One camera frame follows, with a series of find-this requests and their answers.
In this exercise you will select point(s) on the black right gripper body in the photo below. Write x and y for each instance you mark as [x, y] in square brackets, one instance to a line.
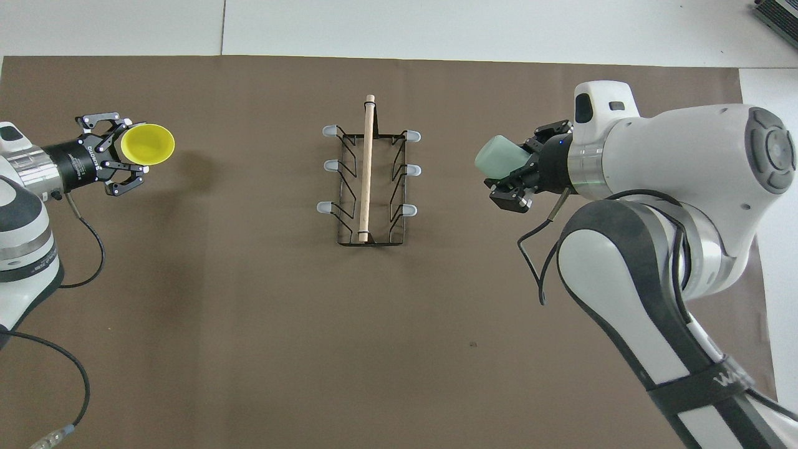
[552, 163]

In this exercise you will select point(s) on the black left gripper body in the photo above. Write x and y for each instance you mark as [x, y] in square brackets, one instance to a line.
[75, 165]

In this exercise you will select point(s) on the pale green plastic cup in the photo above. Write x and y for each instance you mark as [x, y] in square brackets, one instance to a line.
[499, 157]

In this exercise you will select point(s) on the yellow plastic cup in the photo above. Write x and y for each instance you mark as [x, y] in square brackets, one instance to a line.
[148, 144]

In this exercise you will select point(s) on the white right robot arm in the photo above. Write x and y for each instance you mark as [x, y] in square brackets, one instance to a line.
[686, 162]

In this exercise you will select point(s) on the brown paper table mat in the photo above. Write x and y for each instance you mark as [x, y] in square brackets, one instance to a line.
[280, 312]

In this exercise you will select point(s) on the grey ribbed device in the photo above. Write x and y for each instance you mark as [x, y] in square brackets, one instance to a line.
[779, 14]

